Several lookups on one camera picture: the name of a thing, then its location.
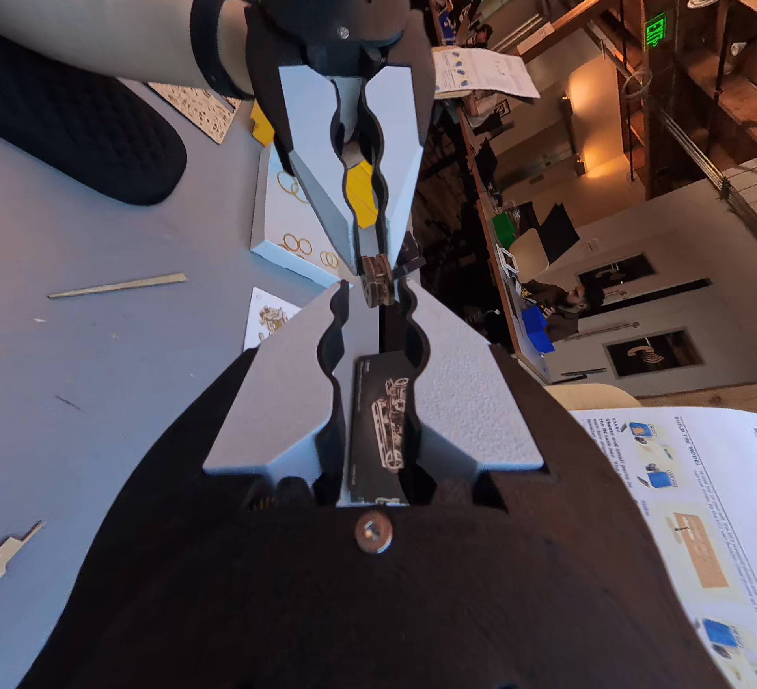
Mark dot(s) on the green exit sign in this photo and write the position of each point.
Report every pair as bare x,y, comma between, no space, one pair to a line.
655,30

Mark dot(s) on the white paper sheet blue shapes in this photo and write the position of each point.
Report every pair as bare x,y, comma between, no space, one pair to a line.
491,71

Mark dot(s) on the speckled laser-cut wooden sheet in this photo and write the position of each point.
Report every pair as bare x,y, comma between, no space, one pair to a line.
201,109

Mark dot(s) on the wooden board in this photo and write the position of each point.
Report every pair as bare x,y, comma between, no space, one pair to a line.
591,398

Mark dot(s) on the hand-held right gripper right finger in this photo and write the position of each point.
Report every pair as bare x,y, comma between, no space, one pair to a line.
473,405

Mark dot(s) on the white card with model picture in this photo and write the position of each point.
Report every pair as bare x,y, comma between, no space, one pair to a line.
269,319

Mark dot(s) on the blue storage bin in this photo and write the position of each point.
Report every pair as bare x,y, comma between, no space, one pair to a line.
537,331

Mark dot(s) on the key-shaped wooden scrap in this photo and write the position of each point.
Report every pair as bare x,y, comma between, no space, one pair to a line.
12,547

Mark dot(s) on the black monitor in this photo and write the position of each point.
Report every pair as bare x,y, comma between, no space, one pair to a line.
557,231

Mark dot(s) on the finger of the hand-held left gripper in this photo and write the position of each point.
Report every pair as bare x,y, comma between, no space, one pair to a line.
399,127
307,121

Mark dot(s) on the long wooden background desk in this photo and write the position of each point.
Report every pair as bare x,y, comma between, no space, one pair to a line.
501,287

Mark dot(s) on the green box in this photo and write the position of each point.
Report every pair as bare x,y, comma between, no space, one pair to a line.
504,229

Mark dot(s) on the black model kit box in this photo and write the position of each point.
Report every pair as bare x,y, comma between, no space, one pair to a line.
378,417

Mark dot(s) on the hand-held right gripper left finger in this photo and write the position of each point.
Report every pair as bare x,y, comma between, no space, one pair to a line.
278,405

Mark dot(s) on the thin wooden stick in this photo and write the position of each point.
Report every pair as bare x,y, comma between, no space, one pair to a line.
118,286

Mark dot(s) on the grey desk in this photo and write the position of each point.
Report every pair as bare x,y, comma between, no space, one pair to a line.
118,393

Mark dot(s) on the printed instruction sheet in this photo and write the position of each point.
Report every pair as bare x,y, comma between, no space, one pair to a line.
680,500

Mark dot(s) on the white chair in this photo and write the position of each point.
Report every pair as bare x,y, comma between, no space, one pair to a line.
529,254

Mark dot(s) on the small wooden model assembly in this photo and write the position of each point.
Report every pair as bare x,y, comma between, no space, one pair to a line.
376,281

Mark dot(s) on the white booklet with gold rings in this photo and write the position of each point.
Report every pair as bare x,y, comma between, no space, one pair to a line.
278,222

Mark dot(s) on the person's left forearm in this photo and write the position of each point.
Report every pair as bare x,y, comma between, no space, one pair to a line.
88,3

